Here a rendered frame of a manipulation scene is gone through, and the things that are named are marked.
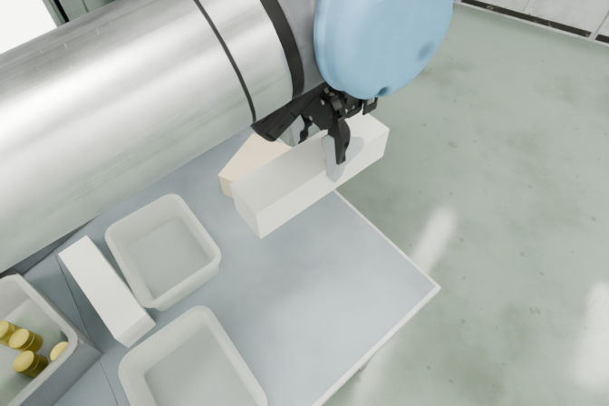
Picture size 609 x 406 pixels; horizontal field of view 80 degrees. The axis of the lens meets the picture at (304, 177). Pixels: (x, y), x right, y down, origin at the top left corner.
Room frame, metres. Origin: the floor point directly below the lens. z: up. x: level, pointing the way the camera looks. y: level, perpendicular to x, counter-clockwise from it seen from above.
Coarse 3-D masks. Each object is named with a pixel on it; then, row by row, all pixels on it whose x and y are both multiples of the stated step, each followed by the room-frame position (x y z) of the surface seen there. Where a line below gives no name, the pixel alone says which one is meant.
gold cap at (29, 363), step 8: (24, 352) 0.16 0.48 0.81; (32, 352) 0.16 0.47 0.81; (16, 360) 0.15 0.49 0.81; (24, 360) 0.15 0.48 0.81; (32, 360) 0.15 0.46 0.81; (40, 360) 0.15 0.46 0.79; (16, 368) 0.14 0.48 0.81; (24, 368) 0.14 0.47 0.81; (32, 368) 0.14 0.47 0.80; (40, 368) 0.14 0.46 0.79; (32, 376) 0.13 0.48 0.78
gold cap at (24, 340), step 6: (18, 330) 0.20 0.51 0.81; (24, 330) 0.20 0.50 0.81; (12, 336) 0.19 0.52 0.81; (18, 336) 0.19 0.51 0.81; (24, 336) 0.19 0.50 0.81; (30, 336) 0.19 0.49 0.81; (36, 336) 0.19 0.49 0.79; (12, 342) 0.18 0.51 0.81; (18, 342) 0.18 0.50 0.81; (24, 342) 0.18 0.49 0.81; (30, 342) 0.18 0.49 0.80; (36, 342) 0.19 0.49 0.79; (42, 342) 0.19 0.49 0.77; (18, 348) 0.17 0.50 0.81; (24, 348) 0.17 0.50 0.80; (30, 348) 0.17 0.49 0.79; (36, 348) 0.18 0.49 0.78
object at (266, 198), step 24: (360, 120) 0.42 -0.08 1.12; (312, 144) 0.37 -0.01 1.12; (384, 144) 0.40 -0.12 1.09; (264, 168) 0.32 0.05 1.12; (288, 168) 0.32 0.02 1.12; (312, 168) 0.32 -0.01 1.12; (360, 168) 0.36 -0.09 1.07; (240, 192) 0.28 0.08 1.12; (264, 192) 0.28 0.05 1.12; (288, 192) 0.28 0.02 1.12; (312, 192) 0.30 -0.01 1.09; (264, 216) 0.25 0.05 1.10; (288, 216) 0.28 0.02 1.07
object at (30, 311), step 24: (0, 288) 0.27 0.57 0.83; (24, 288) 0.27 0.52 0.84; (0, 312) 0.24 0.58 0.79; (24, 312) 0.25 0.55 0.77; (48, 312) 0.22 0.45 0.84; (48, 336) 0.20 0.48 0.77; (72, 336) 0.18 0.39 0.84; (0, 360) 0.16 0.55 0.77; (48, 360) 0.16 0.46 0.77; (0, 384) 0.12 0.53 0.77; (24, 384) 0.12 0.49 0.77
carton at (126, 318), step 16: (80, 240) 0.38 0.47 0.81; (64, 256) 0.34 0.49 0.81; (80, 256) 0.34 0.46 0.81; (96, 256) 0.34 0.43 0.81; (80, 272) 0.31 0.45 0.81; (96, 272) 0.31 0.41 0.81; (112, 272) 0.31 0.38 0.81; (96, 288) 0.28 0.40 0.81; (112, 288) 0.28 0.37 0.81; (128, 288) 0.29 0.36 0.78; (96, 304) 0.25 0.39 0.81; (112, 304) 0.25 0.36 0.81; (128, 304) 0.25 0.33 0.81; (112, 320) 0.22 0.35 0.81; (128, 320) 0.22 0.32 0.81; (144, 320) 0.22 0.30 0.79; (128, 336) 0.20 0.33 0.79
